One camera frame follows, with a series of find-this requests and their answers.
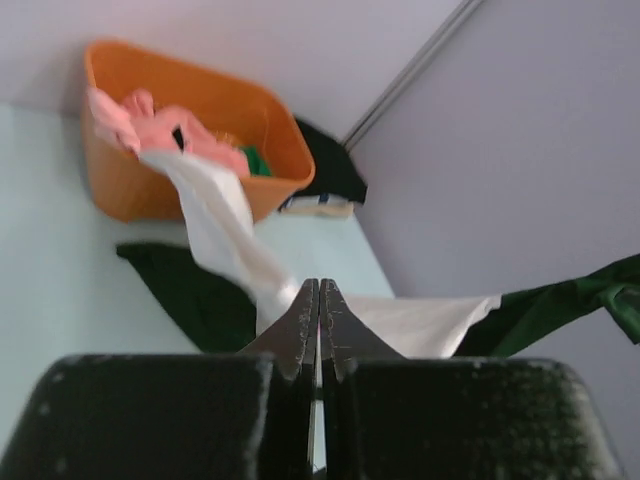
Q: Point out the folded black t-shirt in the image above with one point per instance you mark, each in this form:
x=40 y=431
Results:
x=335 y=172

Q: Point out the cream and green t-shirt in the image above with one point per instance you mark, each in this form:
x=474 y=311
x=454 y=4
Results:
x=225 y=288

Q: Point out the green garment in basket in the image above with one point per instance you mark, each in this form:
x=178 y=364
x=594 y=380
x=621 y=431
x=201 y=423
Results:
x=256 y=163

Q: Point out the pink t-shirt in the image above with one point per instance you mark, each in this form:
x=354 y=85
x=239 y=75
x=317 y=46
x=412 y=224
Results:
x=137 y=125

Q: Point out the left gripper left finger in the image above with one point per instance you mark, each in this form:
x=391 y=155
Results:
x=247 y=415

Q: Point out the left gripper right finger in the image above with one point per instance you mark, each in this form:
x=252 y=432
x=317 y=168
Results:
x=389 y=417

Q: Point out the orange plastic basket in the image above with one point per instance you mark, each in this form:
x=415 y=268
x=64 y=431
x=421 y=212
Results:
x=242 y=112

